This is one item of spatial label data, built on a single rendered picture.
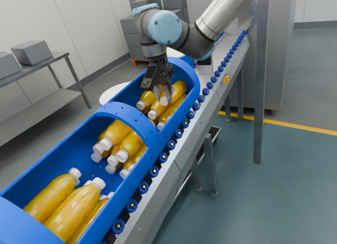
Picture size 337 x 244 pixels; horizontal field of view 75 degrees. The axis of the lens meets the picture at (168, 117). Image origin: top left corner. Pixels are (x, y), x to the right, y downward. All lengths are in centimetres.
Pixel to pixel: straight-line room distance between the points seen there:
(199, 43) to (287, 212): 145
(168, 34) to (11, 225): 59
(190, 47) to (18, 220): 63
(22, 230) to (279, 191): 174
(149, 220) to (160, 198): 9
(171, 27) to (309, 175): 174
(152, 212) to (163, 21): 64
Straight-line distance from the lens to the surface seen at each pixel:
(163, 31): 67
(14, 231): 58
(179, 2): 421
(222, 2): 71
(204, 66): 152
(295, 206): 193
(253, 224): 180
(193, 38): 73
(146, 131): 72
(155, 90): 91
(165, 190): 92
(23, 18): 417
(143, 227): 85
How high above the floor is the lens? 158
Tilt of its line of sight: 34 degrees down
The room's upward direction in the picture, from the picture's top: 14 degrees counter-clockwise
